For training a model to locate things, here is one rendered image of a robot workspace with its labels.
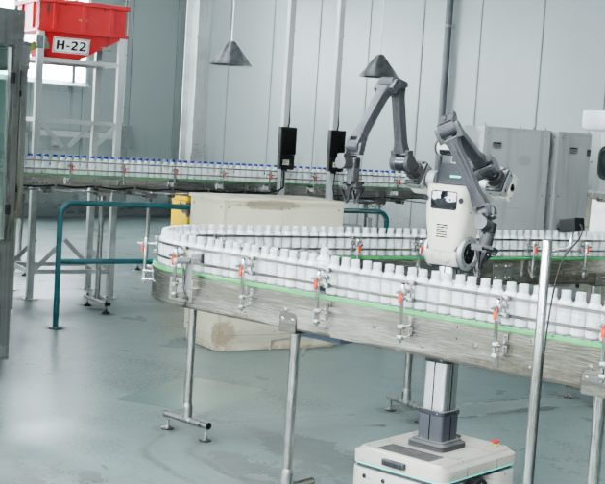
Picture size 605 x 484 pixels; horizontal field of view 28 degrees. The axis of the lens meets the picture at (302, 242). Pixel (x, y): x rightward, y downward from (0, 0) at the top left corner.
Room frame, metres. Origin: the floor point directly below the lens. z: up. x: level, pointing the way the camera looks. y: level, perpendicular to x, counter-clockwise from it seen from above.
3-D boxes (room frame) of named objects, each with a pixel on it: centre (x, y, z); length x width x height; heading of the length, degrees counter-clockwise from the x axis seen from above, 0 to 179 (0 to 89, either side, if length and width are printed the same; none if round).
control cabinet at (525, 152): (11.37, -1.80, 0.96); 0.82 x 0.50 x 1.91; 121
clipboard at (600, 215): (8.66, -2.13, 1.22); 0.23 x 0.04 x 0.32; 31
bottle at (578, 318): (4.44, -1.05, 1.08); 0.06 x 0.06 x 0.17
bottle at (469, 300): (4.75, -0.68, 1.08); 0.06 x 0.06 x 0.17
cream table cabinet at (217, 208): (9.64, 0.30, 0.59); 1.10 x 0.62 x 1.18; 121
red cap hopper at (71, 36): (11.67, 2.34, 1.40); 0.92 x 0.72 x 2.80; 121
